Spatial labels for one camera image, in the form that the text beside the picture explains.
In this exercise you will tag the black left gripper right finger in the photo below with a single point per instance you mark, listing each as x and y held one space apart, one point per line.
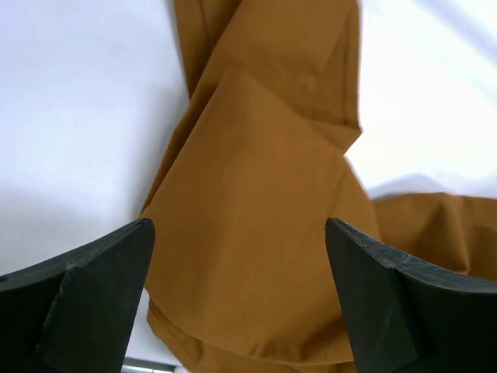
404 314

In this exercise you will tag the brown trousers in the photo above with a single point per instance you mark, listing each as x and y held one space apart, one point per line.
239 279

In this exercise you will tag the silver metal frame rail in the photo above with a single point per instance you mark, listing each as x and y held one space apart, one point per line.
131 365

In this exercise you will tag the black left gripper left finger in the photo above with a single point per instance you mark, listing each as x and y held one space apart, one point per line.
75 312

